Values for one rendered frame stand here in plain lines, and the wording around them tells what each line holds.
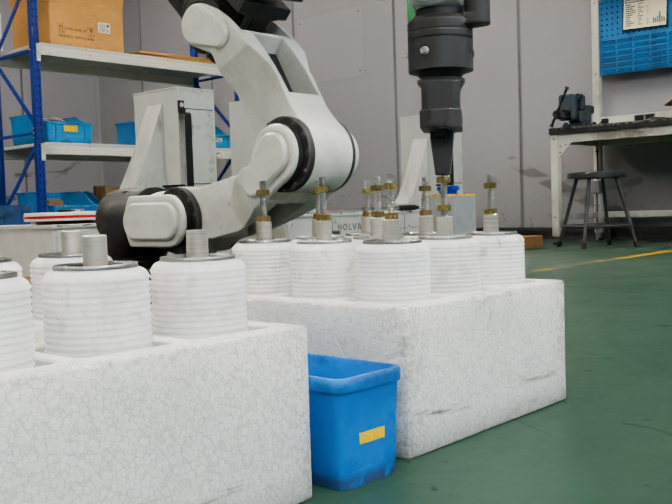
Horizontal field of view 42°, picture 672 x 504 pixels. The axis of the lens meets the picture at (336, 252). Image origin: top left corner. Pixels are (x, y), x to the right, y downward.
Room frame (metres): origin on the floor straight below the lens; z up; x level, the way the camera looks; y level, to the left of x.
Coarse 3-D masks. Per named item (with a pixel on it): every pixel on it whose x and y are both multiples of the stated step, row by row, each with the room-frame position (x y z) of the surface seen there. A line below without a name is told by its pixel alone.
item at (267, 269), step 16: (240, 256) 1.24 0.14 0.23; (256, 256) 1.23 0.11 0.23; (272, 256) 1.23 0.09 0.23; (288, 256) 1.25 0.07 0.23; (256, 272) 1.23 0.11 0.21; (272, 272) 1.23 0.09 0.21; (288, 272) 1.25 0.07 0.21; (256, 288) 1.23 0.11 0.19; (272, 288) 1.23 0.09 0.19; (288, 288) 1.25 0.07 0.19
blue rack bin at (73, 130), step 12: (12, 120) 6.25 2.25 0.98; (24, 120) 6.14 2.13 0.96; (72, 120) 6.39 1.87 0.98; (12, 132) 6.26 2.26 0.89; (24, 132) 6.16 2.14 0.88; (48, 132) 5.97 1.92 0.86; (60, 132) 6.04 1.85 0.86; (72, 132) 6.11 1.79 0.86; (84, 132) 6.18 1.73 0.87; (24, 144) 6.18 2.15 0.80
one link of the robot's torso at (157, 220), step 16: (160, 192) 1.97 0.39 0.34; (128, 208) 1.92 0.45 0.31; (144, 208) 1.88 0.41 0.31; (160, 208) 1.84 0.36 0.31; (176, 208) 1.82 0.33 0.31; (128, 224) 1.92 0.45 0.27; (144, 224) 1.88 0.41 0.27; (160, 224) 1.85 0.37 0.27; (176, 224) 1.82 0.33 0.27; (128, 240) 1.94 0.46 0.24; (144, 240) 1.89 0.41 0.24; (160, 240) 1.86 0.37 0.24; (176, 240) 1.83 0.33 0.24
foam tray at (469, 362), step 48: (528, 288) 1.22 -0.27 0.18; (336, 336) 1.08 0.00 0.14; (384, 336) 1.03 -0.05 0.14; (432, 336) 1.05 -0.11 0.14; (480, 336) 1.13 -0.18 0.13; (528, 336) 1.22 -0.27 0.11; (432, 384) 1.05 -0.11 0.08; (480, 384) 1.13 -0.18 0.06; (528, 384) 1.22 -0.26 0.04; (432, 432) 1.05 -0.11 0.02
